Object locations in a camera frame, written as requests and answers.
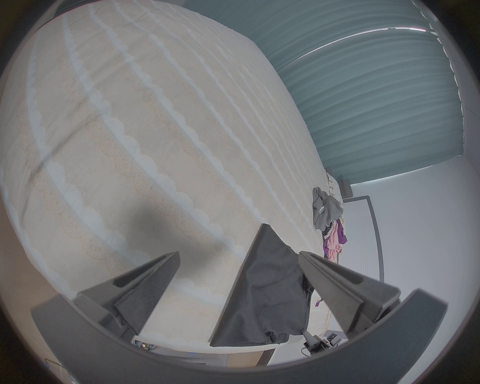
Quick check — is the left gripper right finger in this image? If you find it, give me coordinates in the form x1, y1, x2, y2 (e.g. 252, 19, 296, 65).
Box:
298, 250, 401, 340

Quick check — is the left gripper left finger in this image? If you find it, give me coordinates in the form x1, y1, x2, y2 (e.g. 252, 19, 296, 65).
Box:
73, 252, 181, 343

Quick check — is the black T-shirt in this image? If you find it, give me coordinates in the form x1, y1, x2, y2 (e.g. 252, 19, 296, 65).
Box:
209, 224, 314, 347

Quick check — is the bed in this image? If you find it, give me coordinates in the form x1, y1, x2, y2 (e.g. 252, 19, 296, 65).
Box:
0, 0, 385, 367

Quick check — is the grey garment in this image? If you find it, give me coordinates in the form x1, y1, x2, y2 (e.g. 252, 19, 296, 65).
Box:
312, 186, 344, 231

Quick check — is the grey bedside table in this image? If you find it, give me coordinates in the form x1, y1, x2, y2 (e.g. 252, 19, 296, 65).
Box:
335, 179, 354, 199

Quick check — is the white printed pillow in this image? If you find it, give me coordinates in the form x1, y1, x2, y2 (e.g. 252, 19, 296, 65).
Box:
325, 169, 343, 201

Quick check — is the blue-green curtain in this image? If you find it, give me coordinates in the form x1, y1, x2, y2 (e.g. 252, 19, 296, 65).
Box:
184, 0, 439, 70
275, 28, 466, 184

